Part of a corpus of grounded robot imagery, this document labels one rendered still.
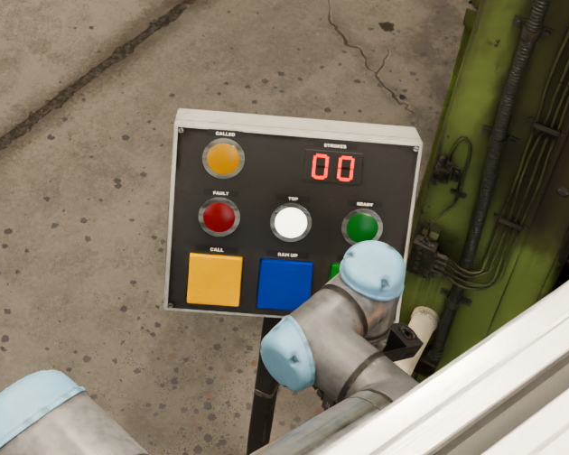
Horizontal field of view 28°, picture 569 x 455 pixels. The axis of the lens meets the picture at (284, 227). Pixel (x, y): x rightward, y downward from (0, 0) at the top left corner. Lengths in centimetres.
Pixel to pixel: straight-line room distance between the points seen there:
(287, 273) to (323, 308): 33
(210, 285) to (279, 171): 19
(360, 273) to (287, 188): 31
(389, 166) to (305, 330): 38
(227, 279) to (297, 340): 38
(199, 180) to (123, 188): 150
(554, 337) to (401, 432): 6
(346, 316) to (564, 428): 96
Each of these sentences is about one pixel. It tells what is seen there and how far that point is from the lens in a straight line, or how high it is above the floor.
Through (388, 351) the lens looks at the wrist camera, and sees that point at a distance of 146.
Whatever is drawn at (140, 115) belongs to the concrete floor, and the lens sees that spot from 324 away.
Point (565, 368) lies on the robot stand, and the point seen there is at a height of 201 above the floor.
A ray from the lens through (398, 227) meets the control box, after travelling 159.
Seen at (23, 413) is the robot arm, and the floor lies 146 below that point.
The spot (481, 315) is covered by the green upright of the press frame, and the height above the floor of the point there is 69.
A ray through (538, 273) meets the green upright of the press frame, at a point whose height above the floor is 85.
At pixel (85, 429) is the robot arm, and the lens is 97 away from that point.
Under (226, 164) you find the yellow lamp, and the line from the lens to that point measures 155.
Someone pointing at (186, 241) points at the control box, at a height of 105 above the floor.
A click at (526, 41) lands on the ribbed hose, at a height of 131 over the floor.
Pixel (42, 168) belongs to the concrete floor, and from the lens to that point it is 311.
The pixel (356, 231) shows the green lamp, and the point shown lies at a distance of 158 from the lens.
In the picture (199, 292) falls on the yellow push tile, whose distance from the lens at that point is 161.
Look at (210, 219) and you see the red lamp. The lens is 157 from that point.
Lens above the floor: 230
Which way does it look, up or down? 50 degrees down
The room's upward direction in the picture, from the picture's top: 8 degrees clockwise
